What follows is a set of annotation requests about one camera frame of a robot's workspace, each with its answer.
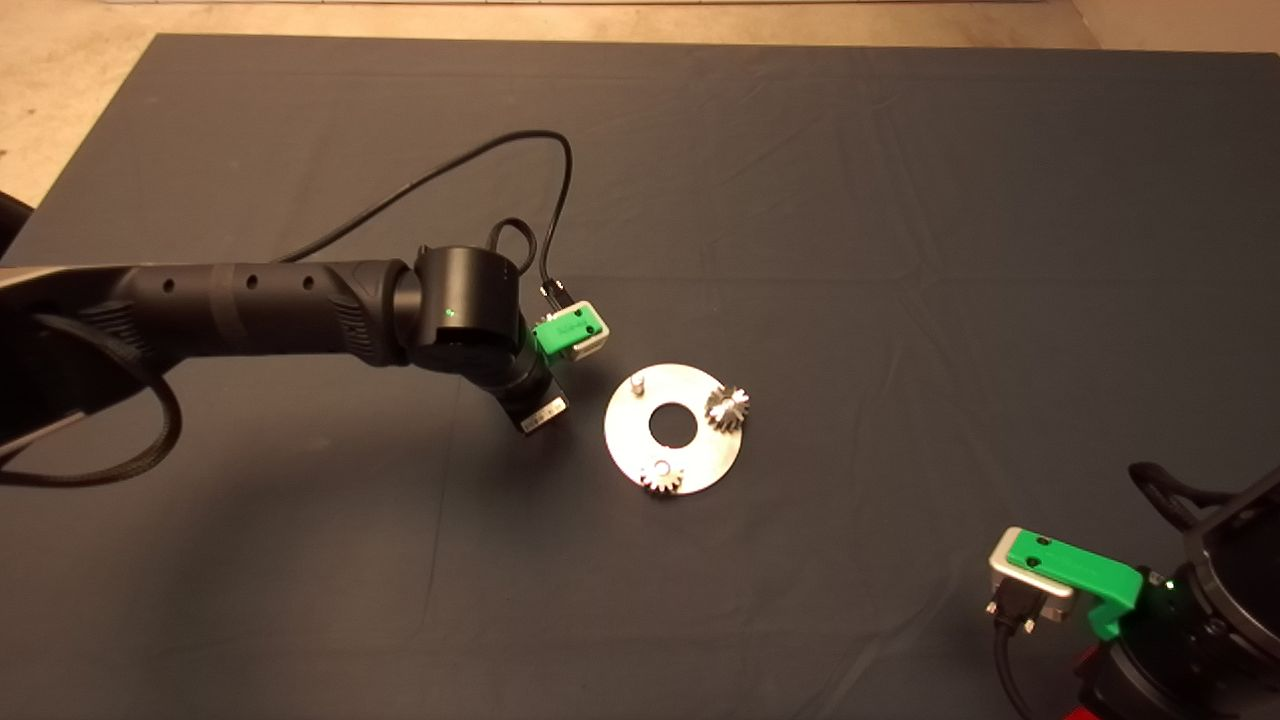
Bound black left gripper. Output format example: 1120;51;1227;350
487;350;572;437

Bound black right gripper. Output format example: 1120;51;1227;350
1064;580;1237;720

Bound round metal carrier plate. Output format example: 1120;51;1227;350
604;362;743;497

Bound dark grey table cloth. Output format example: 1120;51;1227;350
0;33;1280;720

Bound green left camera mount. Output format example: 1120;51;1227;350
532;305;602;362

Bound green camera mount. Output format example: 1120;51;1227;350
1005;530;1145;642
532;305;602;362

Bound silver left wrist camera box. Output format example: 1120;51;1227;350
563;305;610;360

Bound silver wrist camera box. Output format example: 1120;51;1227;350
563;305;610;360
987;526;1077;624

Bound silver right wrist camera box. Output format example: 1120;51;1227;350
987;526;1077;624

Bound green right camera mount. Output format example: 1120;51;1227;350
1005;530;1145;642

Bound thin black braided cable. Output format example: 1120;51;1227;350
486;217;539;277

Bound thin black left camera cable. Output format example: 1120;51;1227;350
275;129;576;307

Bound thick black braided hose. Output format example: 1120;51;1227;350
0;313;184;489

